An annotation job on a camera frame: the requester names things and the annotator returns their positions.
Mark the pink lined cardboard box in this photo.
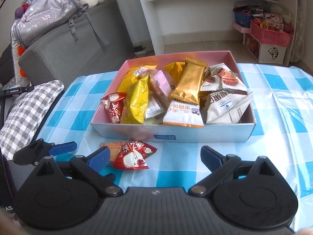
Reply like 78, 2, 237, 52
90, 50, 257, 143

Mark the pink plastic basket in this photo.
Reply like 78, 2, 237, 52
250, 20, 293, 47

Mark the blue checkered tablecloth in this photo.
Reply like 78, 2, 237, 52
39, 64, 312, 230

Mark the large red snack pack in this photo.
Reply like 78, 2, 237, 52
100, 92, 126, 124

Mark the lotus chip orange pack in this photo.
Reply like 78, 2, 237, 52
163, 99, 204, 128

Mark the wafer biscuit clear pack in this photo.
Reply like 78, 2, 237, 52
101, 141, 126, 162

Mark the pink rice cracker pack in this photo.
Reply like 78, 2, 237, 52
139, 69, 172, 109

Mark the silver grey backpack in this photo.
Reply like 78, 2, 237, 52
10, 0, 85, 48

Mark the white nut snack pack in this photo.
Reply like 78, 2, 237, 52
203, 90, 253, 124

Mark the grey sofa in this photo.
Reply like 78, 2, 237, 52
18, 0, 135, 89

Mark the gold bar wrapper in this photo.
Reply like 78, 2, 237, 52
171, 57, 208, 105

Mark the power strip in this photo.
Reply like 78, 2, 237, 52
134, 45, 146, 53

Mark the white shelf desk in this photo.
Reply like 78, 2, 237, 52
140, 0, 299, 55

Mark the black tripod mount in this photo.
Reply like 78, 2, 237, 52
0, 86, 34, 128

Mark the white pecan snack pack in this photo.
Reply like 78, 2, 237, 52
200, 63, 247, 94

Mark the blue storage bin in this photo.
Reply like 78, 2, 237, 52
234, 12, 254, 28

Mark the silver foil packet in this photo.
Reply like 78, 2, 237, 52
145, 96, 165, 119

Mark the small red snack pack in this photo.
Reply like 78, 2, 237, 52
112, 141, 157, 170

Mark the grey checkered cushion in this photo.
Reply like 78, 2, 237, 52
1, 80, 64, 160

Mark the white storage box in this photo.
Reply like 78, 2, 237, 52
243, 33, 286, 65

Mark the orange plush toy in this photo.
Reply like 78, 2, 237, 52
17, 45, 27, 78

